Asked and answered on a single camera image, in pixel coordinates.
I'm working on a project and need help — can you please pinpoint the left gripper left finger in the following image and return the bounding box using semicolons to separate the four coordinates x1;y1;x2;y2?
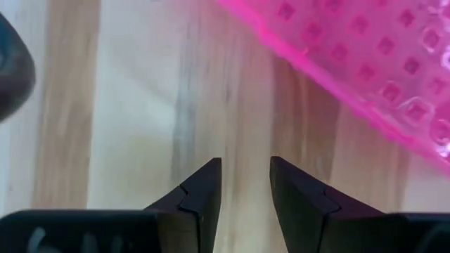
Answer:
144;157;222;253

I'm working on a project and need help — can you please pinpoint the clear pencil box pink lid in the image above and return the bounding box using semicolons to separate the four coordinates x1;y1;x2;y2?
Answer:
216;0;450;176

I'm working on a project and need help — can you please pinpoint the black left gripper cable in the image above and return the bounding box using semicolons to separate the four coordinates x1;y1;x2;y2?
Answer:
0;12;37;123

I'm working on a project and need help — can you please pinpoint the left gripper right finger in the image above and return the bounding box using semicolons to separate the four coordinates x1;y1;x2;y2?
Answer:
269;157;384;253

